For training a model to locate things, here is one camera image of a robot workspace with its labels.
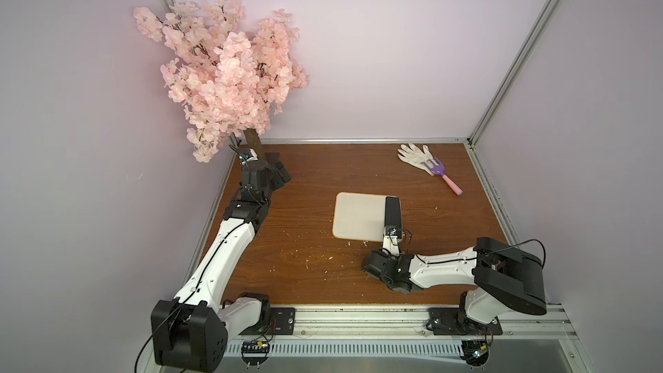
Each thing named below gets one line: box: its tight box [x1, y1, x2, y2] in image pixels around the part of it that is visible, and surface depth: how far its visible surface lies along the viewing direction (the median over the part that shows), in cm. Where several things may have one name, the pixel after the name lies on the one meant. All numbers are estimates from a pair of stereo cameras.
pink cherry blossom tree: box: [132, 0, 309, 162], surface depth 76 cm
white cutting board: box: [332, 191, 387, 243], surface depth 97 cm
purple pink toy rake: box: [420, 157, 464, 196], surface depth 110 cm
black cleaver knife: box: [384, 195, 403, 240], surface depth 97 cm
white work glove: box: [397, 143, 439, 176], surface depth 116 cm
